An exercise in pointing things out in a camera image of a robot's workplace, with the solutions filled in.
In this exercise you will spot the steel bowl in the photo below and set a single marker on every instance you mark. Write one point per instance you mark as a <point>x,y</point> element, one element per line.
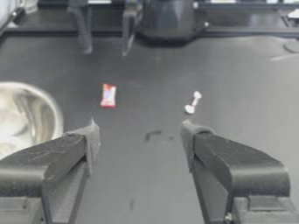
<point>27,116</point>

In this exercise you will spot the black table frame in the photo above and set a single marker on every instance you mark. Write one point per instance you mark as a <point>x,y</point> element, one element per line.
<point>249,32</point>

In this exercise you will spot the red candy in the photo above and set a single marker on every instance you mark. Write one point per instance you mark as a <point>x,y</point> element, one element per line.
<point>108,96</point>

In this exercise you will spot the white twisted wrapper candy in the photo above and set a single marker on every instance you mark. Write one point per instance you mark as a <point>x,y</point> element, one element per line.
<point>190,109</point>

